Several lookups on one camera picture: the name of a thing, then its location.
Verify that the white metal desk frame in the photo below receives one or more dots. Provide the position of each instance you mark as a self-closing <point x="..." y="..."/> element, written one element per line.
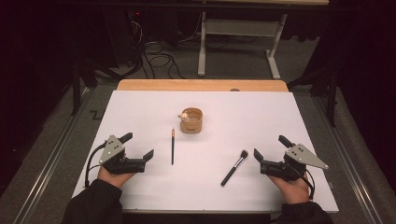
<point x="239" y="28"/>

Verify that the dark equipment box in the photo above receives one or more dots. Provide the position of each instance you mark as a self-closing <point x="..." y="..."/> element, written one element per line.
<point x="124" y="37"/>

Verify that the thin black wooden-tipped brush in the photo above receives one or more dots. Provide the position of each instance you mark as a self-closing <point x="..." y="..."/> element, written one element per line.
<point x="172" y="149"/>

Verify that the metal floor rail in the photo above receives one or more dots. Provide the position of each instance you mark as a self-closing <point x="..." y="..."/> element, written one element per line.
<point x="46" y="174"/>
<point x="351" y="174"/>

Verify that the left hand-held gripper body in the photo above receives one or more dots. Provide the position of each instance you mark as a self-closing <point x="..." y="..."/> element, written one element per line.
<point x="115" y="161"/>

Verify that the white table cover board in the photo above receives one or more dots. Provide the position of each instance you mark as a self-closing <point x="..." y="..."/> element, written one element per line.
<point x="218" y="186"/>

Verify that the black makeup brush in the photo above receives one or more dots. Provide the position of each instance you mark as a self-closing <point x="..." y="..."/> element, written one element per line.
<point x="233" y="171"/>

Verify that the black metal stand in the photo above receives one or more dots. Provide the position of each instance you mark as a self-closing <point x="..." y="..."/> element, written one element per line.
<point x="332" y="93"/>
<point x="76" y="90"/>

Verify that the round wooden brush holder cup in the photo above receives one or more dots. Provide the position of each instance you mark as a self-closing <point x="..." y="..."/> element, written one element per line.
<point x="191" y="124"/>

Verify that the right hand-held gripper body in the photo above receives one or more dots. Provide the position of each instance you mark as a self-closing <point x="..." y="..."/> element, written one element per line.
<point x="295" y="155"/>

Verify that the person's left hand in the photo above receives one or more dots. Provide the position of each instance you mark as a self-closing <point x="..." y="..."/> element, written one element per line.
<point x="113" y="179"/>

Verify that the person's right hand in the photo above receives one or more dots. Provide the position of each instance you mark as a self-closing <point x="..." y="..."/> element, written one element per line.
<point x="292" y="189"/>

